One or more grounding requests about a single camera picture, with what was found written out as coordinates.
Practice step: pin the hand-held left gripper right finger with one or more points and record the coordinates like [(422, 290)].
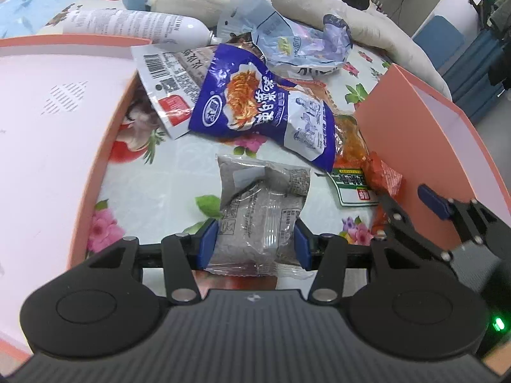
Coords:
[(302, 243)]

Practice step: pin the orange cardboard box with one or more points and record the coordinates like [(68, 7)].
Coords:
[(419, 147)]

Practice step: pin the red snack packet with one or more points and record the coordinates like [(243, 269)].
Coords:
[(385, 171)]

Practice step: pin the white red barcode packet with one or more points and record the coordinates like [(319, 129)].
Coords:
[(159, 75)]

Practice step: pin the blue noodle snack packet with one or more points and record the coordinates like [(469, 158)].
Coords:
[(259, 107)]

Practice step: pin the white plastic bottle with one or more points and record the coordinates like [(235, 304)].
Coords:
[(131, 24)]

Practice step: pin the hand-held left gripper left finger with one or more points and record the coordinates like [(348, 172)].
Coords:
[(207, 243)]

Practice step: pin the clear blue-printed plastic bag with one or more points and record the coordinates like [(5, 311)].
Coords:
[(287, 40)]

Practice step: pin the green label snack packet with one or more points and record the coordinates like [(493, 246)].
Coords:
[(351, 183)]

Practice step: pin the hanging dark clothes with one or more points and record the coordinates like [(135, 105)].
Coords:
[(501, 20)]

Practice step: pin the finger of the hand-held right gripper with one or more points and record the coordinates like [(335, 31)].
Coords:
[(403, 223), (435, 203)]

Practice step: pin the pile of snack packets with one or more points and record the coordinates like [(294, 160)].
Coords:
[(167, 179)]

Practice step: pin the grey clear-wrapped snack packet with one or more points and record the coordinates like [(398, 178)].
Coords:
[(259, 215)]

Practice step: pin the orange snack packet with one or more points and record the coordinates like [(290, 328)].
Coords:
[(351, 139)]

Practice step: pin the grey duvet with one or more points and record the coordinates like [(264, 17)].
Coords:
[(359, 20)]

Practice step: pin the blue curtains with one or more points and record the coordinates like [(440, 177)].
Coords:
[(483, 75)]

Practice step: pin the pink box left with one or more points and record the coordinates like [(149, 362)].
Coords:
[(48, 147)]

